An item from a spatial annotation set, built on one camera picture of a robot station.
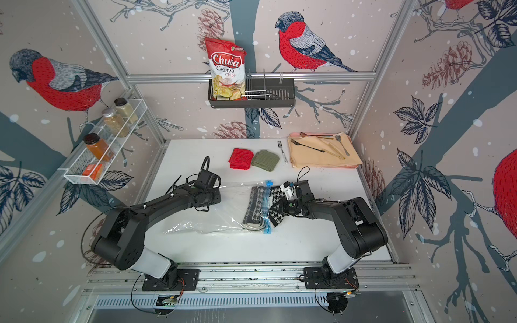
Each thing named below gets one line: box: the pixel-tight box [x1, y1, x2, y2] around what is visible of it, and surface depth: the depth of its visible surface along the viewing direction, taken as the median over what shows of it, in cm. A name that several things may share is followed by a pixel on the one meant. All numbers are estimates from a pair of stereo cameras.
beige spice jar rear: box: [113, 97, 139, 124], surface depth 82 cm
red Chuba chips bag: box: [203, 37, 248, 101], surface depth 81 cm
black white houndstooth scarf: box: [242, 185, 287, 231], surface depth 89 cm
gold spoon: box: [299, 131, 334, 138], surface depth 125 cm
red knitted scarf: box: [228, 148, 254, 171], surface depth 109 cm
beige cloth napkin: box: [288, 132, 363, 168], surface depth 117 cm
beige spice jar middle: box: [101, 107, 130, 138], surface depth 78 cm
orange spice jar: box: [83, 132, 114, 162], surface depth 69 cm
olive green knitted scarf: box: [251, 149, 280, 172], surface depth 108 cm
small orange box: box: [82, 163, 103, 181], surface depth 68 cm
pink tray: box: [288, 131, 353, 142], surface depth 125 cm
